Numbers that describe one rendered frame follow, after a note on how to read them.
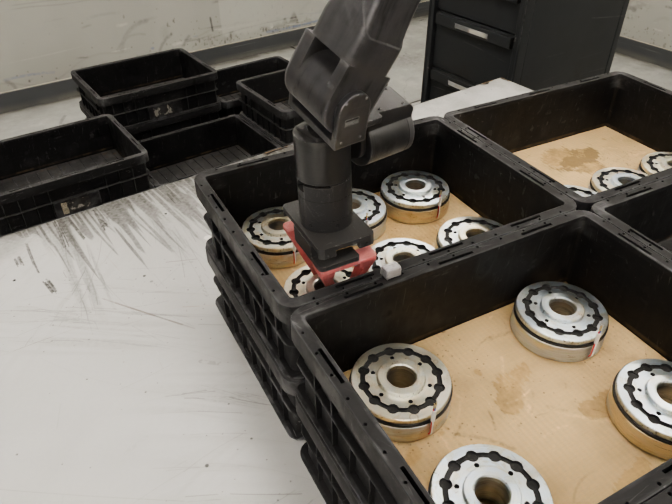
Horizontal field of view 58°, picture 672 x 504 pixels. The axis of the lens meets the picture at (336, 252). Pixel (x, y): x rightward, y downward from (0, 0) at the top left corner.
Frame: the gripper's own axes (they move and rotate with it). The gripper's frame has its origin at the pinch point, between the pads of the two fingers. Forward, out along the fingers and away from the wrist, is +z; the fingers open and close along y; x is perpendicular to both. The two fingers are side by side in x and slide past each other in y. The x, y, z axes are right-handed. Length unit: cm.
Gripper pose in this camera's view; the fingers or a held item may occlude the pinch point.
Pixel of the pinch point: (330, 283)
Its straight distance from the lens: 71.3
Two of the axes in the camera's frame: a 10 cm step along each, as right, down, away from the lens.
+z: 0.4, 8.0, 5.9
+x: -9.0, 2.9, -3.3
